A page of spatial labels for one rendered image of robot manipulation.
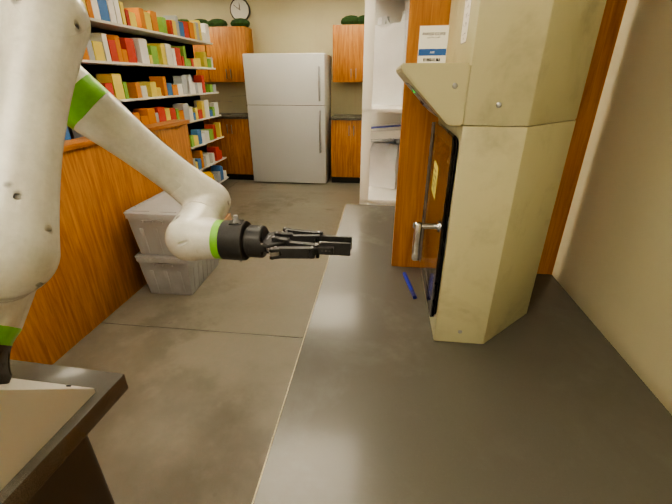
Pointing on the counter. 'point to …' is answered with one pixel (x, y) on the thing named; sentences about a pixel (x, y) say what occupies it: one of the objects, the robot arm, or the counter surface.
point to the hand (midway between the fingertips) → (336, 245)
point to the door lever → (420, 236)
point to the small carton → (433, 44)
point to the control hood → (440, 87)
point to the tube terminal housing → (509, 153)
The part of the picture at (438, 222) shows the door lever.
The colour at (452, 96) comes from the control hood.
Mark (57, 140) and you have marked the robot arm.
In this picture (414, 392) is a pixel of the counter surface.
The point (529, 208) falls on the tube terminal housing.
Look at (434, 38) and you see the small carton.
